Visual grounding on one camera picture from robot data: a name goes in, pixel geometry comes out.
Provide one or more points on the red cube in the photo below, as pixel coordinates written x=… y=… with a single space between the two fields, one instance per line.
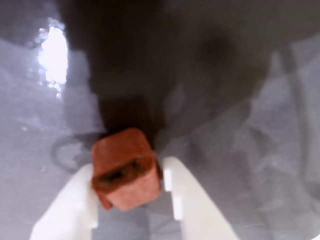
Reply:
x=120 y=150

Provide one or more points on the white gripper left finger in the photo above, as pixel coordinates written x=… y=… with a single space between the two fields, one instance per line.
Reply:
x=71 y=200

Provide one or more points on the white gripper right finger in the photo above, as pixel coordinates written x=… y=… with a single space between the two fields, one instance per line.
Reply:
x=197 y=205

